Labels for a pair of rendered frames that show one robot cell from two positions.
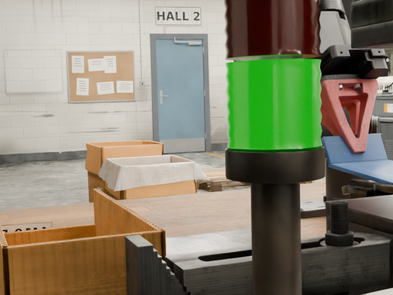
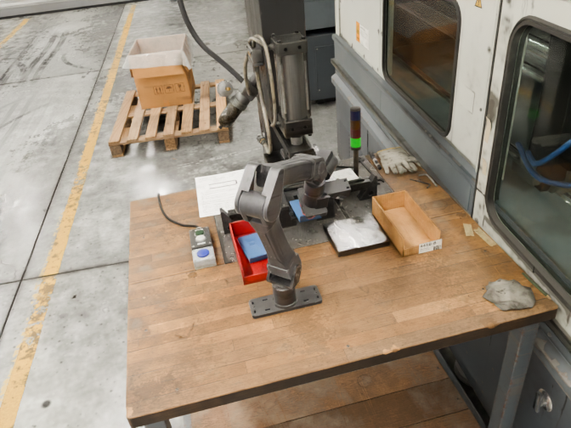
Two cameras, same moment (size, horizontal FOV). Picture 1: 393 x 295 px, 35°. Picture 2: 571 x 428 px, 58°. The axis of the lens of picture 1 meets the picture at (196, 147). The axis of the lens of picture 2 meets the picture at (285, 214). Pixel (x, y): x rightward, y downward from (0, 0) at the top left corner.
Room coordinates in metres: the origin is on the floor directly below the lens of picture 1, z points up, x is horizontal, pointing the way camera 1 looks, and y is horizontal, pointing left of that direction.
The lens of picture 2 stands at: (1.95, 0.00, 1.92)
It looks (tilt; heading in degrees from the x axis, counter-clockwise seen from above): 34 degrees down; 191
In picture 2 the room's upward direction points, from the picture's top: 6 degrees counter-clockwise
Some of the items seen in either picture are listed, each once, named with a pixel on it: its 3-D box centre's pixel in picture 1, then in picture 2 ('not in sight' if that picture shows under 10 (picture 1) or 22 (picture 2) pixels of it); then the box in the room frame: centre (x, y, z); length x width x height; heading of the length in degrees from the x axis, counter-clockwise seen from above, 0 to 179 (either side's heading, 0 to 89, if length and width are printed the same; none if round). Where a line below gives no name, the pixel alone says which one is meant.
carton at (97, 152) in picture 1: (125, 180); not in sight; (4.77, 0.55, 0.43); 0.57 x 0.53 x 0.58; 22
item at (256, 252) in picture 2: not in sight; (254, 244); (0.68, -0.35, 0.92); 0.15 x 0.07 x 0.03; 28
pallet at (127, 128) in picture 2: not in sight; (173, 114); (-2.37, -1.76, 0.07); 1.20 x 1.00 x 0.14; 14
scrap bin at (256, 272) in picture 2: not in sight; (254, 248); (0.71, -0.34, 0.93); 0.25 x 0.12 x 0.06; 21
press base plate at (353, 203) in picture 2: not in sight; (304, 205); (0.40, -0.22, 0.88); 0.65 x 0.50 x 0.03; 111
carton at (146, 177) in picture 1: (151, 196); not in sight; (4.19, 0.31, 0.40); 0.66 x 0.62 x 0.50; 18
